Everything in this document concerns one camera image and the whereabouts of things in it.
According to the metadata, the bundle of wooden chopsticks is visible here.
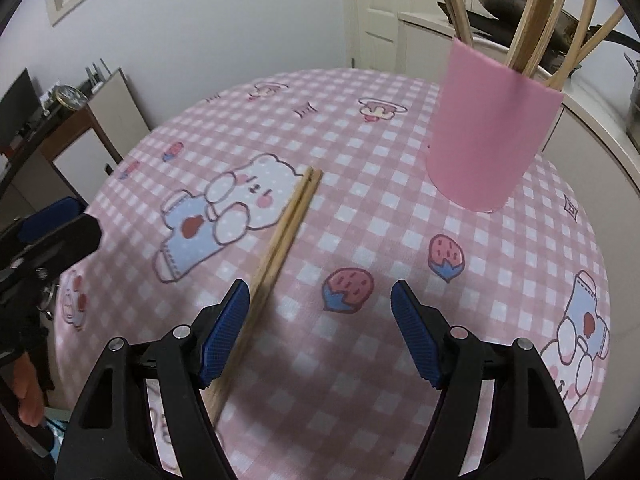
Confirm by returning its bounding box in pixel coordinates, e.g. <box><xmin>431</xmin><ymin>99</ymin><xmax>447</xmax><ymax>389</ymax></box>
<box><xmin>426</xmin><ymin>0</ymin><xmax>626</xmax><ymax>88</ymax></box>

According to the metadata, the round gold clock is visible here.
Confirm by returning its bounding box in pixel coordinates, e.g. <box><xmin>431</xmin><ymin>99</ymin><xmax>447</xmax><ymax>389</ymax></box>
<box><xmin>54</xmin><ymin>85</ymin><xmax>86</xmax><ymax>111</ymax></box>

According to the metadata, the pink checked cartoon tablecloth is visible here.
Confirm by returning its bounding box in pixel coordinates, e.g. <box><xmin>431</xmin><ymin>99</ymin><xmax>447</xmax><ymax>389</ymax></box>
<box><xmin>50</xmin><ymin>66</ymin><xmax>612</xmax><ymax>480</ymax></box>

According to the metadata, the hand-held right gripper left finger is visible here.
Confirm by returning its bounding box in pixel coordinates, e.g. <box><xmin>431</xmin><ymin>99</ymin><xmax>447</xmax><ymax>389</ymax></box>
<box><xmin>54</xmin><ymin>279</ymin><xmax>251</xmax><ymax>480</ymax></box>

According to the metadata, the black television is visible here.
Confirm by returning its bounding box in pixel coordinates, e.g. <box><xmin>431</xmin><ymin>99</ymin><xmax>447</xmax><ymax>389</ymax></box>
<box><xmin>0</xmin><ymin>69</ymin><xmax>41</xmax><ymax>141</ymax></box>

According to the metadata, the wooden chopstick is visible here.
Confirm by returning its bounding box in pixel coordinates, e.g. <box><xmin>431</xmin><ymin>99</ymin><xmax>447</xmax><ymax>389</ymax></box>
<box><xmin>248</xmin><ymin>166</ymin><xmax>315</xmax><ymax>306</ymax></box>
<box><xmin>207</xmin><ymin>170</ymin><xmax>325</xmax><ymax>425</ymax></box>

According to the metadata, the black induction cooker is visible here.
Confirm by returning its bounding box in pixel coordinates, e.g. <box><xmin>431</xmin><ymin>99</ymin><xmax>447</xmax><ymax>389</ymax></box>
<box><xmin>437</xmin><ymin>0</ymin><xmax>501</xmax><ymax>38</ymax></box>

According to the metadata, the white cabinet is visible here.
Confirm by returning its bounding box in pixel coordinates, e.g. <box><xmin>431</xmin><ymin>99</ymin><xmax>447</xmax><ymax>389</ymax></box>
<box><xmin>30</xmin><ymin>67</ymin><xmax>151</xmax><ymax>206</ymax></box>

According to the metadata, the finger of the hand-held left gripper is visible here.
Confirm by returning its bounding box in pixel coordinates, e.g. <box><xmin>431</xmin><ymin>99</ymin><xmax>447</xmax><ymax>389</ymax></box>
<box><xmin>0</xmin><ymin>197</ymin><xmax>89</xmax><ymax>246</ymax></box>
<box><xmin>0</xmin><ymin>214</ymin><xmax>104</xmax><ymax>288</ymax></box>

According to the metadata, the steel steamer pot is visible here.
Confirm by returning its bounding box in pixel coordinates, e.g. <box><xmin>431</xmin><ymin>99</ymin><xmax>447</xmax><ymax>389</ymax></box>
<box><xmin>622</xmin><ymin>52</ymin><xmax>640</xmax><ymax>148</ymax></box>

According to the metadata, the white panel door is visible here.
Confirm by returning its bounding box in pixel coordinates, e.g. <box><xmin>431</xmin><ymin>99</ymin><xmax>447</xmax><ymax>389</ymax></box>
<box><xmin>345</xmin><ymin>0</ymin><xmax>451</xmax><ymax>68</ymax></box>

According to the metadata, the person's left hand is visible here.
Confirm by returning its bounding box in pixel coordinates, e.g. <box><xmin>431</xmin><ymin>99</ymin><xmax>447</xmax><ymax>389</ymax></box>
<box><xmin>12</xmin><ymin>357</ymin><xmax>45</xmax><ymax>428</ymax></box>

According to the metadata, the pink cup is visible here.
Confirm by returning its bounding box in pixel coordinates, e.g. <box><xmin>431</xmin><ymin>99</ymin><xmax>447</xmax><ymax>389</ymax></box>
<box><xmin>425</xmin><ymin>40</ymin><xmax>565</xmax><ymax>212</ymax></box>

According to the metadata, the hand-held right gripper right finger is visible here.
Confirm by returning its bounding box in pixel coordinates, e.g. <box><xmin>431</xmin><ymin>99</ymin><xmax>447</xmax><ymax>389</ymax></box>
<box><xmin>391</xmin><ymin>279</ymin><xmax>586</xmax><ymax>480</ymax></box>

